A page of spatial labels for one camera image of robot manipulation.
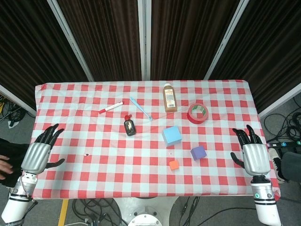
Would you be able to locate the light blue toothbrush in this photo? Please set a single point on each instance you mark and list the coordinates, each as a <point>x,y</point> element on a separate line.
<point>140,108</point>

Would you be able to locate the red white marker pen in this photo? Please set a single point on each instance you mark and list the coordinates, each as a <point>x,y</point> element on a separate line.
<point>111,107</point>

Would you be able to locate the large blue foam cube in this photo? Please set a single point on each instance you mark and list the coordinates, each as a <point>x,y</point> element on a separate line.
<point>171,136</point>

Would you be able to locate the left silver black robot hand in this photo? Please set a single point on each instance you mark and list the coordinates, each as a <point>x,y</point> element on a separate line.
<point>35,155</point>

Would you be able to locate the brown liquid plastic bottle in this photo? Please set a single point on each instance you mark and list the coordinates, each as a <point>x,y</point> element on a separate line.
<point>170,99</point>

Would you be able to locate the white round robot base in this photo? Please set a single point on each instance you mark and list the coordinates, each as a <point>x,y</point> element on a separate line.
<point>145,212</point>

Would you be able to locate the small orange foam cube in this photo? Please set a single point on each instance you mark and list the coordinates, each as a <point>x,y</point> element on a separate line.
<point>174,165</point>

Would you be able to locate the person black clothing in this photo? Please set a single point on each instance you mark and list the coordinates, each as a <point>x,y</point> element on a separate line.
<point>14,150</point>

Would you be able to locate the white partition frame post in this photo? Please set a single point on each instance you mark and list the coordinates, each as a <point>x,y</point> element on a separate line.
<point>225,40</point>
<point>279,101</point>
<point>70,40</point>
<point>16,100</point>
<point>144,40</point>

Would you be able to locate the bare person hand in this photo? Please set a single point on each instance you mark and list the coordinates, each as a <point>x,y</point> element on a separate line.
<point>4,167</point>

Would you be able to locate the dark trouser leg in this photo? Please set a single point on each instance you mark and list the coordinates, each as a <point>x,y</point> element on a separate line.
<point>292,167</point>

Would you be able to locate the white black sneaker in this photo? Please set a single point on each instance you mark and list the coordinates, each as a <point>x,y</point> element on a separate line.
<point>278,164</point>

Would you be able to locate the red white checkered tablecloth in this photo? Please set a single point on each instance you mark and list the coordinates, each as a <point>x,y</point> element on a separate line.
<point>117,160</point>

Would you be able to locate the purple foam cube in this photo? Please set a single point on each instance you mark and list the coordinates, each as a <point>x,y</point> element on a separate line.
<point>198,153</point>

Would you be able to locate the yellow floor tape strip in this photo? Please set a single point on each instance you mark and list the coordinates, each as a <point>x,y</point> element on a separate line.
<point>63,212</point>

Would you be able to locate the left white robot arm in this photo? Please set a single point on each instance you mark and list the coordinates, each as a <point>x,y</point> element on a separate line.
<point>16,207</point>

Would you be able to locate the dark corrugated partition panel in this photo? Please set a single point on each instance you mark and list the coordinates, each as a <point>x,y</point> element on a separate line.
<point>28,47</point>
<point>270,47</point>
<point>185,40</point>
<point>105,40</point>

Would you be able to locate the small black bottle red cap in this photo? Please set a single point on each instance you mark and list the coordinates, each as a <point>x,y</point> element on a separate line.
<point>130,127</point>

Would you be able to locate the red tape roll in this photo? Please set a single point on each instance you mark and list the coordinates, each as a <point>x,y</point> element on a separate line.
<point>195,118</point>

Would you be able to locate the black power strip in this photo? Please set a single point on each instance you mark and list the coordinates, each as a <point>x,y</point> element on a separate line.
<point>282,144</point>

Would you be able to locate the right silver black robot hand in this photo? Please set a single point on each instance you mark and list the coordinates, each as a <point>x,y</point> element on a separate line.
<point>256,157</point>

